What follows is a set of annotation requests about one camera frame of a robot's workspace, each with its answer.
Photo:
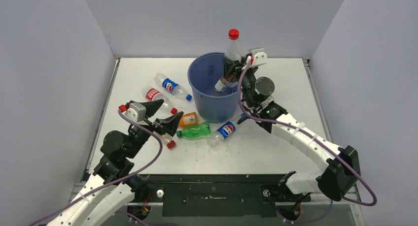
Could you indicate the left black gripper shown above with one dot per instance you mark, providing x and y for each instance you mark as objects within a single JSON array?
[{"x": 169, "y": 124}]

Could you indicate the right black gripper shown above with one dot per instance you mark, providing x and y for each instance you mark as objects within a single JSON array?
[{"x": 231, "y": 67}]

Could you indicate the small clear bottle red cap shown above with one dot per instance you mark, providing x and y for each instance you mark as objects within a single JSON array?
[{"x": 168, "y": 141}]

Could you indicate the Starbucks latte bottle green cap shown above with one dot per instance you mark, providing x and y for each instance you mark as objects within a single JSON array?
[{"x": 221, "y": 85}]

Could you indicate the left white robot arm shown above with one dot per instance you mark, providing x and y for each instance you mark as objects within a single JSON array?
[{"x": 113, "y": 183}]

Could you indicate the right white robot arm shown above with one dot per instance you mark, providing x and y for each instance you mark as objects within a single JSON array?
[{"x": 338, "y": 168}]

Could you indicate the Pepsi bottle near bin left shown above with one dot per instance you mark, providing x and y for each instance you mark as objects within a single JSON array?
[{"x": 172, "y": 87}]

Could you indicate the blue plastic bin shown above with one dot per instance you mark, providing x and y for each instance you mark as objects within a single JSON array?
[{"x": 203, "y": 74}]

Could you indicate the Pepsi bottle front of bin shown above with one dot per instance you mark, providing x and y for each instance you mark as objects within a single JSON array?
[{"x": 220, "y": 134}]

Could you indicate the clear bottle red label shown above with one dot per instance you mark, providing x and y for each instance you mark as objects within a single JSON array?
[{"x": 152, "y": 94}]

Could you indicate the orange juice bottle lying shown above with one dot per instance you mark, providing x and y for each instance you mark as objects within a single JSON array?
[{"x": 188, "y": 119}]

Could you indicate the green plastic bottle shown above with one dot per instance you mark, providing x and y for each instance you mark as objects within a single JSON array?
[{"x": 193, "y": 132}]

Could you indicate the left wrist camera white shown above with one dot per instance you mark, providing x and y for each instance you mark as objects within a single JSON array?
[{"x": 134, "y": 111}]

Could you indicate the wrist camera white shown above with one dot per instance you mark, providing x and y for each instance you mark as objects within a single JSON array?
[
  {"x": 134, "y": 111},
  {"x": 258, "y": 57}
]

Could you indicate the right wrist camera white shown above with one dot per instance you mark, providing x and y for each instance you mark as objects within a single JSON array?
[{"x": 258, "y": 57}]

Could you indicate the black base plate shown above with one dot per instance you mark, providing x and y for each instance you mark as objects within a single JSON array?
[{"x": 230, "y": 195}]

